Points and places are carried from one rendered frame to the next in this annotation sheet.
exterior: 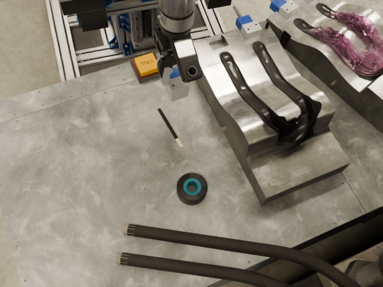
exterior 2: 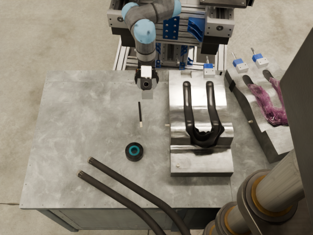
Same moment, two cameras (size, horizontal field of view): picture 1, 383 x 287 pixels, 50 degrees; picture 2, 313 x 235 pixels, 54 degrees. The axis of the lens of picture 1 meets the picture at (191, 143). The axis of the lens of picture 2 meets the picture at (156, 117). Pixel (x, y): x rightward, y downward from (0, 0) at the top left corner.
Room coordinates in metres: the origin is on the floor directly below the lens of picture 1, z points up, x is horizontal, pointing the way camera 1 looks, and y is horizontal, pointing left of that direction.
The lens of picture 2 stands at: (-0.02, -0.37, 2.09)
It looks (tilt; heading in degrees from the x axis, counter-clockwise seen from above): 61 degrees down; 31
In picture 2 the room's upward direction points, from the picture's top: straight up
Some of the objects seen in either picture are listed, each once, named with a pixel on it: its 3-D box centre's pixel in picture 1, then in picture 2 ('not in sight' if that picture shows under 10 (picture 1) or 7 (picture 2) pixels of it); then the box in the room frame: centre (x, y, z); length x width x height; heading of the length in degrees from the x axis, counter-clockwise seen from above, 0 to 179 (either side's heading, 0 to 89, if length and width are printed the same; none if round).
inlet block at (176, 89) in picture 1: (170, 74); (147, 84); (0.65, 0.08, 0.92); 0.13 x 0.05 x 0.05; 31
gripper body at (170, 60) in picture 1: (174, 37); (146, 63); (0.64, 0.08, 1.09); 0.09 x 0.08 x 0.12; 31
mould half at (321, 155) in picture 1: (265, 102); (198, 118); (0.64, -0.19, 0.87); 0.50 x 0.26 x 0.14; 31
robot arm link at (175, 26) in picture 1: (175, 15); (145, 51); (0.63, 0.07, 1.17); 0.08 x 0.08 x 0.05
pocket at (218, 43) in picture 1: (216, 46); (185, 76); (0.81, -0.03, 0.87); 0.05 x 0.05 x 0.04; 31
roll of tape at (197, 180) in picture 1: (191, 188); (134, 151); (0.37, -0.02, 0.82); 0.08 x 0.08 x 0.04
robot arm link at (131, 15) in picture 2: not in sight; (138, 17); (0.70, 0.14, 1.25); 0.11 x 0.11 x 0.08; 55
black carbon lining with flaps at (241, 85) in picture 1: (270, 87); (201, 109); (0.66, -0.19, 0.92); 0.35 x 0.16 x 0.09; 31
